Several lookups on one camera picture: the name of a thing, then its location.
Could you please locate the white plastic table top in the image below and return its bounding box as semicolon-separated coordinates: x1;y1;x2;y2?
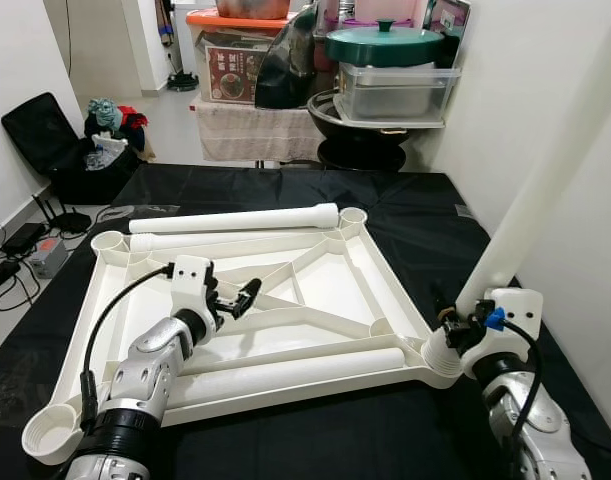
22;205;466;468

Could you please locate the white plastic table leg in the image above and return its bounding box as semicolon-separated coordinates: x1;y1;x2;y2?
128;203;340;236
165;346;407;411
130;228;331;253
430;15;611;366

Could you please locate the clear plastic wrap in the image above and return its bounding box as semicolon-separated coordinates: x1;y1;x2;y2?
93;203;181;221

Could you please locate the black plastic sheet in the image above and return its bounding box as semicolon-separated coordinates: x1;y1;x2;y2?
0;163;586;480

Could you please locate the beige cloth covered table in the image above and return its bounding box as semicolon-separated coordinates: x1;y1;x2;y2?
192;100;326;164

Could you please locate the black router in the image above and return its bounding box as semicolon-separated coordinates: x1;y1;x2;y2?
35;195;94;236

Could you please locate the white plastic bag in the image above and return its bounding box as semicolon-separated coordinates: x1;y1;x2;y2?
85;135;131;171

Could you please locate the grey electrical box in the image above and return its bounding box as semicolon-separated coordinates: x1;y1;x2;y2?
27;237;71;279

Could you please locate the black wok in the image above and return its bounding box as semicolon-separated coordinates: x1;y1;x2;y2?
307;88;448;151

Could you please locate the black power adapter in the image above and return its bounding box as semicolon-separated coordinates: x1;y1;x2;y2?
0;222;48;256

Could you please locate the black mop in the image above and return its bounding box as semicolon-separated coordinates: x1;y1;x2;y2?
157;0;201;93

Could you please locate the red printed cardboard box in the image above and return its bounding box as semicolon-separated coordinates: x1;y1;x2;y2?
200;35;271;106

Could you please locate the clear plastic container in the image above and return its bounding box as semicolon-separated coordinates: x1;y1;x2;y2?
335;62;461;126

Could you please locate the black suitcase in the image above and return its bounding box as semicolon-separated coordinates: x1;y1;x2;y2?
0;92;141;206

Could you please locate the orange plastic lid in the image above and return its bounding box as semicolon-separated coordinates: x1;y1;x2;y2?
185;8;296;31

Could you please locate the metal pot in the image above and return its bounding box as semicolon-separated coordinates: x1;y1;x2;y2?
215;0;291;21

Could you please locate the green lidded pot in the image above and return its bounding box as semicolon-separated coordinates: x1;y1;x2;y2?
325;18;446;69

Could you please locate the dark printed box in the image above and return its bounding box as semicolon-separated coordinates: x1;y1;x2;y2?
425;0;473;61

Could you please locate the pink plastic container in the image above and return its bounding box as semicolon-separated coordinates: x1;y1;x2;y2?
320;0;431;26

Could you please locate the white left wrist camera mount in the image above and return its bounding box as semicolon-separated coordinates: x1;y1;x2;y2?
168;255;221;321

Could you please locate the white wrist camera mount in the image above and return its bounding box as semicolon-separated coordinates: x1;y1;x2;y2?
168;255;221;321
482;288;543;366

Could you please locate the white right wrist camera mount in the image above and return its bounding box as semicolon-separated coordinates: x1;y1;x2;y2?
482;288;543;366

